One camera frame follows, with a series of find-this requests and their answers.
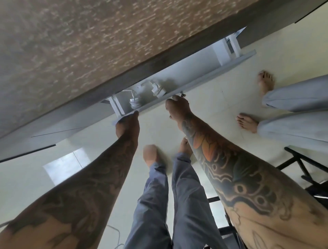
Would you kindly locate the person's left hand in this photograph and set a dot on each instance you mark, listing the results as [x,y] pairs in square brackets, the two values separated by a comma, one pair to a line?
[127,127]

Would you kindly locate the person's right hand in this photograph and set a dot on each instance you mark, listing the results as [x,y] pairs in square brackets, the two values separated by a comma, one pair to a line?
[180,109]

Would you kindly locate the person's right fingers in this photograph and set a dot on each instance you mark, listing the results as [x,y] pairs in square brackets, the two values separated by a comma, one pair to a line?
[176,100]

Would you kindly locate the person's left fingers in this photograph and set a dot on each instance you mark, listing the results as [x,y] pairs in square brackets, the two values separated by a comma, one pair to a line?
[129,117]

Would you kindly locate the grey desk drawer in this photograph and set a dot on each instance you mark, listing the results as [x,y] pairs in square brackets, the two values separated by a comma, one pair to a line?
[205,77]

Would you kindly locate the person's left forearm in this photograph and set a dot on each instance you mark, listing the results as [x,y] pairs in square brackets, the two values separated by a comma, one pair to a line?
[84,184]

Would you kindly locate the person's right forearm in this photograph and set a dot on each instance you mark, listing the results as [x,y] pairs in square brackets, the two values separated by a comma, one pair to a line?
[246,184]

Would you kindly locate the white charger adapter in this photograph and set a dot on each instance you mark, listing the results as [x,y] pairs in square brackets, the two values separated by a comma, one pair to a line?
[156,89]

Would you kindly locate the person's left foot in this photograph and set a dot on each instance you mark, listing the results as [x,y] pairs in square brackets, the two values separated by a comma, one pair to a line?
[152,155]

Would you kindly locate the person's foot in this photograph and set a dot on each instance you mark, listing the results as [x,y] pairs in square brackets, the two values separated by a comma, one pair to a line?
[265,82]
[247,123]
[185,147]
[152,155]

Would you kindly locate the person's right foot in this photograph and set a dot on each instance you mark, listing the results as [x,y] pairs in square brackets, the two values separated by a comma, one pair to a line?
[185,147]

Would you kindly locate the grey desk with speckled top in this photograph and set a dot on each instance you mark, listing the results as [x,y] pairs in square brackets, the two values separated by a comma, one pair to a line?
[76,56]

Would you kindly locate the person's blue-grey trousers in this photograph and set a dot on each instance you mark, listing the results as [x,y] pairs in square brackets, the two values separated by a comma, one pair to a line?
[187,205]

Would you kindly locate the black metal chair frame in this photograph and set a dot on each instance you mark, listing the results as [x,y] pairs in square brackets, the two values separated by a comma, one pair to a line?
[305,169]

